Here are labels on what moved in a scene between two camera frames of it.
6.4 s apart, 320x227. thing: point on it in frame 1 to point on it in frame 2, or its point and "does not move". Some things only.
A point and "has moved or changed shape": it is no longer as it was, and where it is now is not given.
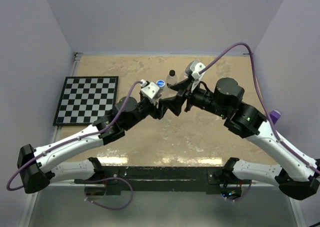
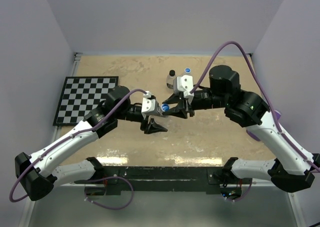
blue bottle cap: (160, 83) has moved or changed shape
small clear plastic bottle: (171, 80) does not move
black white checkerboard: (84, 99) does not move
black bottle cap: (172, 73) does not move
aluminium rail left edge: (77, 57) does not move
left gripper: (157, 112) to (153, 126)
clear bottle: (165, 93) to (164, 121)
